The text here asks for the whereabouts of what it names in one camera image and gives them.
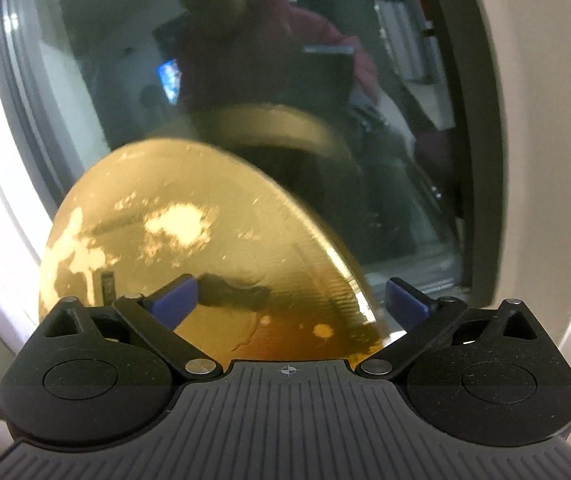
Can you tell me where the round gold box lid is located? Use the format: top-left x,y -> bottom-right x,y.
38,137 -> 389,363

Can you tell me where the white framed window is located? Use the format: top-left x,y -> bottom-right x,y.
0,0 -> 571,391

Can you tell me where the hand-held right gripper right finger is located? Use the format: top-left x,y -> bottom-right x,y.
354,277 -> 539,377

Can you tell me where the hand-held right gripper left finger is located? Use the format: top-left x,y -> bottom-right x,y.
40,274 -> 222,378

